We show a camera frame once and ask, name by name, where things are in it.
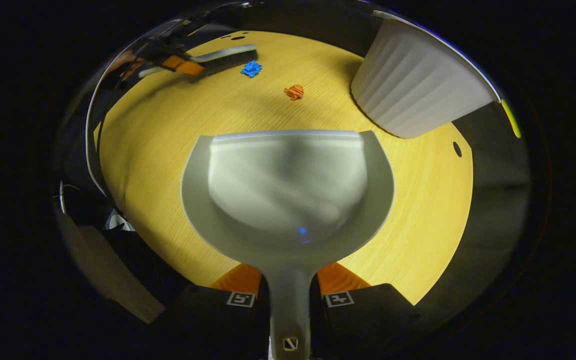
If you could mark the orange paper trash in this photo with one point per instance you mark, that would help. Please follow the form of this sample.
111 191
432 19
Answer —
294 92

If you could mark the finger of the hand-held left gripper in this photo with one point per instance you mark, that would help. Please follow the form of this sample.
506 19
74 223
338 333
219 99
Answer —
183 65

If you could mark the white ribbed garbage bin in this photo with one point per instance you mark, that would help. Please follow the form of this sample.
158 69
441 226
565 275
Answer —
418 80

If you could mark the small white broom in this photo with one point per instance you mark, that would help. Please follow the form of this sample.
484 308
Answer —
225 55

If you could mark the light wooden board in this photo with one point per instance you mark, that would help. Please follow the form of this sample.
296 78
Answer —
113 275

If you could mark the white dustpan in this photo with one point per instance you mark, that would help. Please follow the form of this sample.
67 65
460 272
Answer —
288 190

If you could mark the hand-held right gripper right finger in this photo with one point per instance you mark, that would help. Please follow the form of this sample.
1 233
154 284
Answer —
363 320

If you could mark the blue paper trash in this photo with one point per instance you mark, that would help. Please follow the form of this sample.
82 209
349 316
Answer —
251 69

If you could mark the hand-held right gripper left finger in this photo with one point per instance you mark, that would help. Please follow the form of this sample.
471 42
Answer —
218 320

